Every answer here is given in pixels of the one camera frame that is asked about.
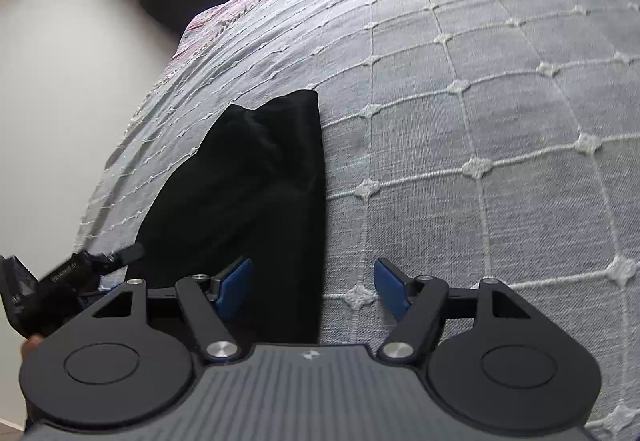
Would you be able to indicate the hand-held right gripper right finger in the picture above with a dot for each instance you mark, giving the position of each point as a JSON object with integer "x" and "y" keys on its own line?
{"x": 392, "y": 286}

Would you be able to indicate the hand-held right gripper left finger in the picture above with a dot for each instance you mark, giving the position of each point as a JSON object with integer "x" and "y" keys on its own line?
{"x": 235, "y": 286}

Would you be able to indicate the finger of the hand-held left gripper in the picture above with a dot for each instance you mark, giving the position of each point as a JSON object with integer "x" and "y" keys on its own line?
{"x": 122, "y": 255}

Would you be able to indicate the black pants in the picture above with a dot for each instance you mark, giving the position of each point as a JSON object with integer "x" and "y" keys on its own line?
{"x": 250, "y": 196}

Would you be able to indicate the person's left hand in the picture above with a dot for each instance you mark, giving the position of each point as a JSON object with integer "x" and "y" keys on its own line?
{"x": 30, "y": 346}

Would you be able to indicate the grey checked bedspread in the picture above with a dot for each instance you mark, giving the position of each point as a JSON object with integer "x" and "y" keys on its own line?
{"x": 475, "y": 121}

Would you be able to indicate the pink patterned bed sheet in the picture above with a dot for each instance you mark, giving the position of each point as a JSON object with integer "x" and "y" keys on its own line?
{"x": 200, "y": 28}

